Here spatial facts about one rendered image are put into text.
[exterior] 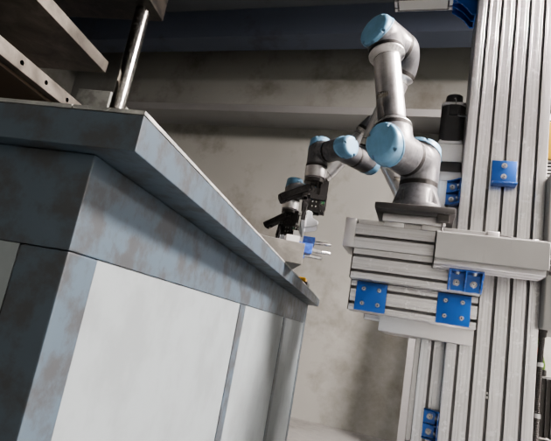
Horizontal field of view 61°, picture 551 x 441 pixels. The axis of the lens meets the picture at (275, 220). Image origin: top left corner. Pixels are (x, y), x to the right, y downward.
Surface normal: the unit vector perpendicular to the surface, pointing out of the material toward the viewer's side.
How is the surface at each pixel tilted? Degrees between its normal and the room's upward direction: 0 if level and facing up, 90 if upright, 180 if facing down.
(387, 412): 90
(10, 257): 90
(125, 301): 90
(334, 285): 90
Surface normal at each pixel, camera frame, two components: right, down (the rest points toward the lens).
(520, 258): -0.28, -0.26
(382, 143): -0.76, -0.14
